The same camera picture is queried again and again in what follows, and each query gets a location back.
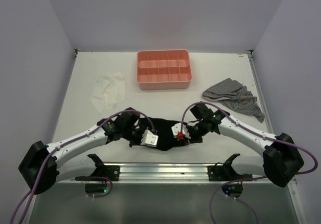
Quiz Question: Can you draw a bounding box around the aluminium mounting rail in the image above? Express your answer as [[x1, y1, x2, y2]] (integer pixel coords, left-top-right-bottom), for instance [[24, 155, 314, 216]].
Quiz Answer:
[[31, 162, 296, 184]]

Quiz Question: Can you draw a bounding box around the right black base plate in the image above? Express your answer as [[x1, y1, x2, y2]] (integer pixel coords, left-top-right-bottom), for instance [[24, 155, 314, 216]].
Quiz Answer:
[[207, 163, 253, 181]]

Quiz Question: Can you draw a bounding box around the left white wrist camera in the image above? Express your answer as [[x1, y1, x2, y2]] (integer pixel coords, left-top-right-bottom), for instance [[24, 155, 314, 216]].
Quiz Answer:
[[140, 129, 158, 148]]

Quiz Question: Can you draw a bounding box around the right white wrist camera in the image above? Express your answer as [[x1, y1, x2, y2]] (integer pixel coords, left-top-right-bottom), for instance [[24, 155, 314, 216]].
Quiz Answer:
[[171, 123, 190, 139]]

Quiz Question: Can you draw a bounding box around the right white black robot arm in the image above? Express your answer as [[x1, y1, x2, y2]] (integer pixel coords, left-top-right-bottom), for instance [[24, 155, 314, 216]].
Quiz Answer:
[[186, 102, 304, 187]]

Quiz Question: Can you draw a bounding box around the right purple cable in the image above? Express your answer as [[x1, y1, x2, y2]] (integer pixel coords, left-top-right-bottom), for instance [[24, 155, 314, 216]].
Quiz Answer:
[[181, 101, 317, 224]]

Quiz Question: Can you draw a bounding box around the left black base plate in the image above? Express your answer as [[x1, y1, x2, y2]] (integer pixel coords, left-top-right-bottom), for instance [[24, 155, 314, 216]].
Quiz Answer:
[[75, 164, 120, 182]]

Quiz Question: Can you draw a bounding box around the black underwear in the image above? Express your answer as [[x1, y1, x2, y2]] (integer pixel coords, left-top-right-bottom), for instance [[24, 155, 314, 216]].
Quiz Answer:
[[137, 118, 203, 151]]

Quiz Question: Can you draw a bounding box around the white underwear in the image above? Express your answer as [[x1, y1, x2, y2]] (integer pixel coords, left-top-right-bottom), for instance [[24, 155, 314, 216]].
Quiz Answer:
[[90, 72, 126, 114]]

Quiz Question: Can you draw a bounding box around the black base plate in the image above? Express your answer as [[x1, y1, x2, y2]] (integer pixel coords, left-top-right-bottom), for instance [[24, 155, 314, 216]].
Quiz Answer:
[[75, 164, 120, 182], [207, 163, 253, 181]]

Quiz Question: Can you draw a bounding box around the grey striped underwear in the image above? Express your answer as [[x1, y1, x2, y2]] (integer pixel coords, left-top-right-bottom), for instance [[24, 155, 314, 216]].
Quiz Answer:
[[202, 78, 265, 123]]

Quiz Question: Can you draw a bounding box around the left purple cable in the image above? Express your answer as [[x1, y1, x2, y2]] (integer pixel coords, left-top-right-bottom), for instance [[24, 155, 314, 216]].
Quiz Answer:
[[10, 110, 157, 224]]

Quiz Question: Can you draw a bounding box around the purple cable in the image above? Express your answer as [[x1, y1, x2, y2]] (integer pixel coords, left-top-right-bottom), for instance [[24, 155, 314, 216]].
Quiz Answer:
[[10, 110, 157, 224], [181, 101, 317, 224]]

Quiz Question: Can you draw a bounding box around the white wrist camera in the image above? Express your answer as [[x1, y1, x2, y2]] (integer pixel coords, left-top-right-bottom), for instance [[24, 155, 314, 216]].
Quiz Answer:
[[171, 123, 190, 139], [140, 129, 158, 148]]

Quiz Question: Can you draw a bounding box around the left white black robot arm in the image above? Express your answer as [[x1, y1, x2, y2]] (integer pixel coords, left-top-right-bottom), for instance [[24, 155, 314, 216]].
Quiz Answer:
[[18, 108, 149, 195]]

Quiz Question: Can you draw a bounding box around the pink divided plastic tray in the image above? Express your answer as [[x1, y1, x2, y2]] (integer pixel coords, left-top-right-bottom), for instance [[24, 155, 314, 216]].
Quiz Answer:
[[136, 49, 192, 90]]

